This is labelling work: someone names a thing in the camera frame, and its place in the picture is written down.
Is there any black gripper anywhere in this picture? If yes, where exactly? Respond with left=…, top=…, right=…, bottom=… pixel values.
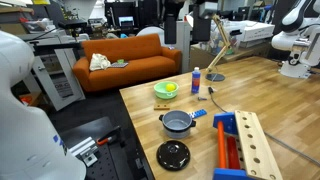
left=162, top=0, right=214, bottom=45

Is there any blue bottle with white cap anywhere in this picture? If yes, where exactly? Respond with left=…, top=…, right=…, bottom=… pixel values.
left=191, top=66, right=202, bottom=95

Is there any white support column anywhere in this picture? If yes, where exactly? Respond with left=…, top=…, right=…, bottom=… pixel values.
left=175, top=19, right=192, bottom=73

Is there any white round chair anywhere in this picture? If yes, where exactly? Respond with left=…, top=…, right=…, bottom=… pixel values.
left=136, top=25, right=166, bottom=46

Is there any wooden desk lamp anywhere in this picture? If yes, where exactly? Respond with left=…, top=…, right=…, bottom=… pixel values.
left=204, top=13, right=234, bottom=83

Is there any computer monitor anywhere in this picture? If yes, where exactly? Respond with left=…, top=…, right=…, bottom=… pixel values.
left=118, top=15, right=135, bottom=28

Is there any yellow ball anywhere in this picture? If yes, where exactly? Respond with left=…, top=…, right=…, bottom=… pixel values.
left=165, top=83, right=177, bottom=93

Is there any large cardboard box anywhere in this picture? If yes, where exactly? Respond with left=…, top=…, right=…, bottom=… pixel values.
left=189, top=41, right=272, bottom=71

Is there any orange sofa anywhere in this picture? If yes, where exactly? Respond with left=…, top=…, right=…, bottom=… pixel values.
left=72, top=33, right=183, bottom=93

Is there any light green bowl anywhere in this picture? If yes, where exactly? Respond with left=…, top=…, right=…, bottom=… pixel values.
left=153, top=81, right=180, bottom=100

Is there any white flat box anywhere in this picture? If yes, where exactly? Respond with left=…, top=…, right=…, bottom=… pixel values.
left=229, top=19, right=276, bottom=43

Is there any small flat wooden block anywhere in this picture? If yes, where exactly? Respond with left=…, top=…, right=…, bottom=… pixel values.
left=153, top=103, right=171, bottom=111

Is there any blue toy brick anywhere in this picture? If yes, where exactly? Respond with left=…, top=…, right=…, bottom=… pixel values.
left=188, top=108, right=208, bottom=120

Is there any cream cloth bag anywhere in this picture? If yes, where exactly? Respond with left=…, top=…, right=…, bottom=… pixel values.
left=89, top=52, right=112, bottom=72

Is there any grey cooking pot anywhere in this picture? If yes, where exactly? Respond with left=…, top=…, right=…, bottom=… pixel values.
left=158, top=110, right=197, bottom=140

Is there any black flat platform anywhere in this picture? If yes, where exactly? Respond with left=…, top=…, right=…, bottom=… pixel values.
left=58, top=18, right=88, bottom=29

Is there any black pot lid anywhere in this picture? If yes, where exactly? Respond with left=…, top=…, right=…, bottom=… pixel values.
left=156, top=139, right=191, bottom=172

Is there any white panel cart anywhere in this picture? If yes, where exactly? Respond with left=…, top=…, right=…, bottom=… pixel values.
left=31, top=48, right=86, bottom=112

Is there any wooden peg rack with blue ends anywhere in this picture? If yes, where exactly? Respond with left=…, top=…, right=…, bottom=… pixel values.
left=212, top=110, right=284, bottom=180

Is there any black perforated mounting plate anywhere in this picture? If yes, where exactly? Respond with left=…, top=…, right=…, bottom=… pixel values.
left=59, top=116, right=154, bottom=180

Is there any orange handled tool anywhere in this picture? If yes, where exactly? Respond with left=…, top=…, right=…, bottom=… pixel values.
left=96, top=125, right=123, bottom=147

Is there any aluminium bracket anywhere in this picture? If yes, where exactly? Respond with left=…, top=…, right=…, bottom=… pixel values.
left=68, top=136, right=100, bottom=168

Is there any grey lamp cable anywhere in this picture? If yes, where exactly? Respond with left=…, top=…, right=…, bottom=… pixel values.
left=208, top=86, right=320, bottom=168

